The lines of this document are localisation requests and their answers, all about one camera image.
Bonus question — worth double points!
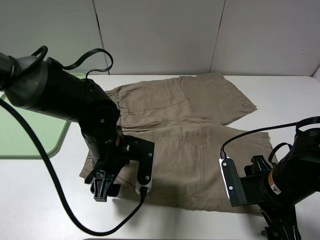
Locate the khaki shorts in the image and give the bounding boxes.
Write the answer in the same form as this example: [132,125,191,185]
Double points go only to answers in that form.
[79,72,279,215]

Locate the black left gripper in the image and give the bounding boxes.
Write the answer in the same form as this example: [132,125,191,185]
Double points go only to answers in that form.
[81,123,140,202]

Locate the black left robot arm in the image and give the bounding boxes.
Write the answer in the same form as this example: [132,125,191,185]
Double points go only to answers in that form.
[0,52,129,202]

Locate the green plastic tray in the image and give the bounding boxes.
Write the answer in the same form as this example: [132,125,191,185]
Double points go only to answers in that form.
[0,72,86,159]

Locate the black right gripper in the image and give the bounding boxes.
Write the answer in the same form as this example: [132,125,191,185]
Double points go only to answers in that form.
[244,155,302,240]

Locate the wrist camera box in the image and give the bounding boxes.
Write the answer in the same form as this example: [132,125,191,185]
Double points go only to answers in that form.
[219,157,248,207]
[125,135,155,196]

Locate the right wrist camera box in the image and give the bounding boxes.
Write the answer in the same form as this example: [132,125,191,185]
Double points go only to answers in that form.
[219,157,248,207]

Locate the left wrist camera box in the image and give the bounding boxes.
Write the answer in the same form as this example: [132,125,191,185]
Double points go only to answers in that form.
[125,135,155,196]

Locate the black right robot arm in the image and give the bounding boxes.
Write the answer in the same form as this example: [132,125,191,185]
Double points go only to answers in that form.
[241,116,320,240]

